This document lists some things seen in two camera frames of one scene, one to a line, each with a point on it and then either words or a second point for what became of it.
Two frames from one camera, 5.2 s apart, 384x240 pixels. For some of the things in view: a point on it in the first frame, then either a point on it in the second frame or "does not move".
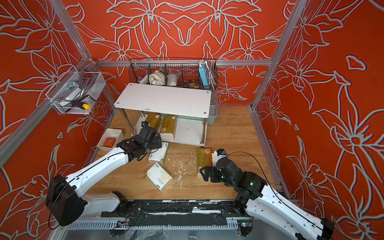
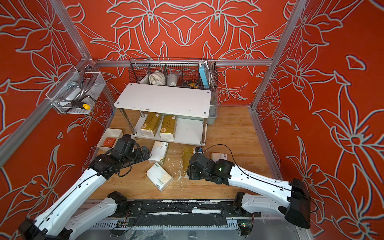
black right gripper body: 216,176 → 195,174
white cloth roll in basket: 157,78 does not move
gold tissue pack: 154,120 does not move
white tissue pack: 157,156 does not move
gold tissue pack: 203,157 → 187,152
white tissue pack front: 160,176 does not move
